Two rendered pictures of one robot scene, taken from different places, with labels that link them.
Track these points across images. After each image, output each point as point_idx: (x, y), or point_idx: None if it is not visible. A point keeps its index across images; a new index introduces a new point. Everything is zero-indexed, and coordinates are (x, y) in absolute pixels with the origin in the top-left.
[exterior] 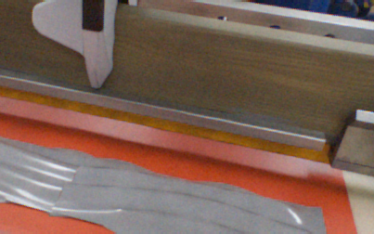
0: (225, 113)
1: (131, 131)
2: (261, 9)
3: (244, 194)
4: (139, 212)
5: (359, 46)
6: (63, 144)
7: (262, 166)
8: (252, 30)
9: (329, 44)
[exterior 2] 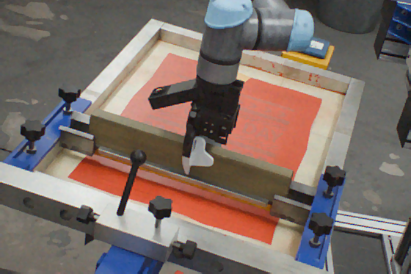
0: None
1: (174, 184)
2: (89, 194)
3: None
4: None
5: (105, 112)
6: None
7: (119, 163)
8: (142, 123)
9: (116, 114)
